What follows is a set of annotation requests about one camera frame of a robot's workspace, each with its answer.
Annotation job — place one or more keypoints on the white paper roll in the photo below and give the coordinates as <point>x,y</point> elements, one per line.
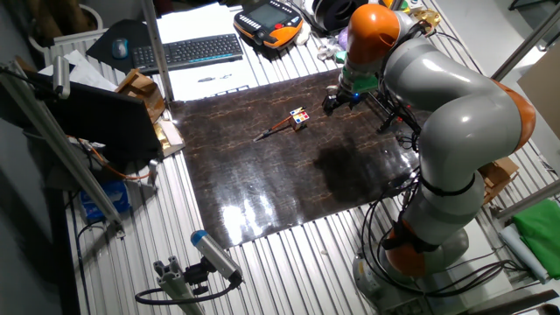
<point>522,251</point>

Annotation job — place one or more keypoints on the black laptop screen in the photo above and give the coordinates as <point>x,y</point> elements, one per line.
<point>100,118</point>

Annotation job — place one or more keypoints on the slanted silver stand pole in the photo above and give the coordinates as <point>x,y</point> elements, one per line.
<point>525,44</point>

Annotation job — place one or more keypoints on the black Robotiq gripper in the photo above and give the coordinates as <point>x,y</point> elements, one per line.
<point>350,97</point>

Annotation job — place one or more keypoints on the silver camera with blue cap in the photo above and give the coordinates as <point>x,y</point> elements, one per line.
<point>214,254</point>

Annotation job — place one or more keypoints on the white cloth lump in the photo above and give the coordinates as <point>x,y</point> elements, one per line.
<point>302,35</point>

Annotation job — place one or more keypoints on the multicoloured Rubik's cube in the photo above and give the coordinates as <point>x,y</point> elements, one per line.
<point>301,120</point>

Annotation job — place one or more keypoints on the orange black teach pendant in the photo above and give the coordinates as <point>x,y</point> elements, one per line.
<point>267,19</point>

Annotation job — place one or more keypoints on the crumpled white glove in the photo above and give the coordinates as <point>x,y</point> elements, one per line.
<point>326,51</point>

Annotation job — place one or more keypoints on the shiny gold ornament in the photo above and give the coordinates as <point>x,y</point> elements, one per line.
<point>429,18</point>

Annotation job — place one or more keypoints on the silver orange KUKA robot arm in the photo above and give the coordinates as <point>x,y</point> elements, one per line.
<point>459,131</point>

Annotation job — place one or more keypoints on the green yellow button box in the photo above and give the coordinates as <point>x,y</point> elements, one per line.
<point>400,5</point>

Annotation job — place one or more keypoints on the upright grey metal pole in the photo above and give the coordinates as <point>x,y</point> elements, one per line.
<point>157,52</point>

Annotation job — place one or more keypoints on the green wrist adapter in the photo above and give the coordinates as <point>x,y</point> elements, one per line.
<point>359,83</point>

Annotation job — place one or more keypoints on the white round bin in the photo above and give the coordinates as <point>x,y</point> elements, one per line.
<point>100,22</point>

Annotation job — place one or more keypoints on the brown cardboard sheet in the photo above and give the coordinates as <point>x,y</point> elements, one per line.
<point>542,92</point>

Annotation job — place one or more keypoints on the gold foil box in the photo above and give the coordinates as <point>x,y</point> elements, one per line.
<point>168,135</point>

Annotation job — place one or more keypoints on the short aluminium profile post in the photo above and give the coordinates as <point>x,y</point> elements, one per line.
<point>175,284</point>

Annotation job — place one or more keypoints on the black mouse pad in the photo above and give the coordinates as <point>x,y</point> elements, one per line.
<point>100,48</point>

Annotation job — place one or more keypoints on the green cloth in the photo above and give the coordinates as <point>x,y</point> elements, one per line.
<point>540,236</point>

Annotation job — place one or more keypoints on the open brown cardboard box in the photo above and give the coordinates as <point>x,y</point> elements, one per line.
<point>142,89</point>
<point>499,175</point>

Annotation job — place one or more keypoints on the plain silver camera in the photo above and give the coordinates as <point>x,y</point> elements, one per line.
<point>61,76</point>

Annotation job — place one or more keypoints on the purple plastic bag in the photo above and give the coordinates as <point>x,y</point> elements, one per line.
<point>343,39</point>

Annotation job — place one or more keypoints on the blue tissue pack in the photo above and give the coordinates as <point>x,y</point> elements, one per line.
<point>105,201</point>

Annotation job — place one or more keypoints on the dark marble pattern mat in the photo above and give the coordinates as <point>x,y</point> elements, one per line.
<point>262,184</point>

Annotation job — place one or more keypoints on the black filament spool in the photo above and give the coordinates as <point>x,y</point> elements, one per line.
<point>337,15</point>

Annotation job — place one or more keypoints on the long aluminium frame beam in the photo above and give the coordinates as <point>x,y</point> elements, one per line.
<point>57,144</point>

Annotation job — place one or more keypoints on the black computer keyboard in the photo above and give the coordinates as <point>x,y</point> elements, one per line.
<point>188,51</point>

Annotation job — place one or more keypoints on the blue computer mouse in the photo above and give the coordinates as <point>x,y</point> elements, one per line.
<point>120,48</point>

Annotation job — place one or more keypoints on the silver frame rail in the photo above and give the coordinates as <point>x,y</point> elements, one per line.
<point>529,199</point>

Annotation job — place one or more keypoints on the large white paper sheet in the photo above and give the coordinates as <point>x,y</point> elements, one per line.
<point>205,85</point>

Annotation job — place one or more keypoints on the loose white papers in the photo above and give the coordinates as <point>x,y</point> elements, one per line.
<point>87,72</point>

